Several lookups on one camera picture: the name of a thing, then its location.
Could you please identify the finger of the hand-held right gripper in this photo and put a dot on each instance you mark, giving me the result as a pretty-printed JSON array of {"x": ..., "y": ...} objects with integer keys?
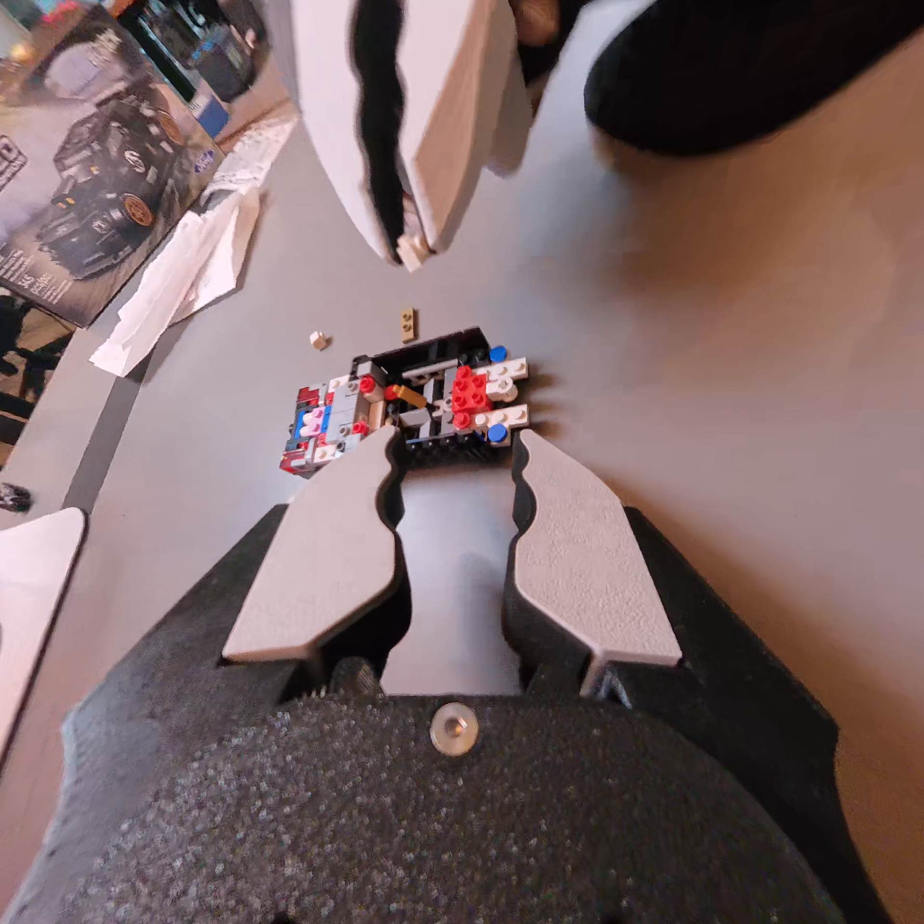
[
  {"x": 462, "y": 101},
  {"x": 332, "y": 116}
]

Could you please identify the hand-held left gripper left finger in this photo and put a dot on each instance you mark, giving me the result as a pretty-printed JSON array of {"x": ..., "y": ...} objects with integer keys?
[{"x": 315, "y": 571}]

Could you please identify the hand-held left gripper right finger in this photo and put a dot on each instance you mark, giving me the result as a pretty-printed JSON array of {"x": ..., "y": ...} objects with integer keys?
[{"x": 592, "y": 571}]

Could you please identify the partly built lego car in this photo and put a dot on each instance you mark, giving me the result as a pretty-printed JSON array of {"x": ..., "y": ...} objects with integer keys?
[{"x": 419, "y": 397}]

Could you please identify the small white lego piece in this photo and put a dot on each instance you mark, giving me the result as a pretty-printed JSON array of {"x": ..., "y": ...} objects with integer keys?
[{"x": 412, "y": 318}]

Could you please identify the tiny white lego piece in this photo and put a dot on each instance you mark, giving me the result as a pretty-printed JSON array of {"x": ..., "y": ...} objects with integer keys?
[{"x": 319, "y": 341}]

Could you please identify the lego set box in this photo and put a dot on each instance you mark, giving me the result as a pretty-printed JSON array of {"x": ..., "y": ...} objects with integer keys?
[{"x": 101, "y": 173}]

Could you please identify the person's right hand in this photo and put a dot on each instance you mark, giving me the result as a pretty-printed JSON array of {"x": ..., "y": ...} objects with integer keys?
[{"x": 537, "y": 18}]

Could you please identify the printed white sheet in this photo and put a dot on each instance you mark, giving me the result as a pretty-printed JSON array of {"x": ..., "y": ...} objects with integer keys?
[{"x": 253, "y": 152}]

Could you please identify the small black box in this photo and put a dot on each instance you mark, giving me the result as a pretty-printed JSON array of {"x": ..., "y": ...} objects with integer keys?
[{"x": 228, "y": 61}]

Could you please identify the blue bin with white label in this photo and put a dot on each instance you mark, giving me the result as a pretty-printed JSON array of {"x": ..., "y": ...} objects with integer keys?
[{"x": 211, "y": 116}]

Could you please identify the white paper bags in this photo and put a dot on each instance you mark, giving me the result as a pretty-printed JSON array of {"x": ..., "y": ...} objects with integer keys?
[{"x": 181, "y": 282}]

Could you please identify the white book stand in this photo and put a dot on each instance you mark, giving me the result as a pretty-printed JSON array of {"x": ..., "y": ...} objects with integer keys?
[{"x": 36, "y": 607}]

